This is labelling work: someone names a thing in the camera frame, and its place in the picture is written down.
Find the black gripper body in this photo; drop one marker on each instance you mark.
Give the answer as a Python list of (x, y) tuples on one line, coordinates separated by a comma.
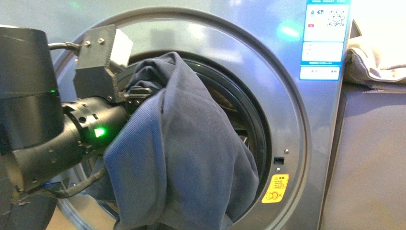
[(136, 89)]

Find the beige cloth pile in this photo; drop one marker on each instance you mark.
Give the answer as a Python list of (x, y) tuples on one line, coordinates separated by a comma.
[(376, 59)]

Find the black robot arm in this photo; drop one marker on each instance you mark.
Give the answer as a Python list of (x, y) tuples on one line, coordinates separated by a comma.
[(41, 137)]

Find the blue white energy label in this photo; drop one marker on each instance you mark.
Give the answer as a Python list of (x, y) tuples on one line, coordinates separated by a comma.
[(325, 34)]

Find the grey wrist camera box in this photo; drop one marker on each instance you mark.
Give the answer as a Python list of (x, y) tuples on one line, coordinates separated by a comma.
[(105, 52)]

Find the yellow warning sticker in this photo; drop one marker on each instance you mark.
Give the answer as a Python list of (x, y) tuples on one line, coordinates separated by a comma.
[(276, 189)]

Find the navy blue knit garment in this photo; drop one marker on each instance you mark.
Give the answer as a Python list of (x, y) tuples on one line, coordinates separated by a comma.
[(178, 164)]

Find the grey side cabinet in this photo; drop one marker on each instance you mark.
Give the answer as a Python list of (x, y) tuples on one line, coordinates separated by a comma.
[(367, 175)]

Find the grey front-load washing machine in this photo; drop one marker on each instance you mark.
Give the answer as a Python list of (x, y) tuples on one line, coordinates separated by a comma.
[(247, 53)]

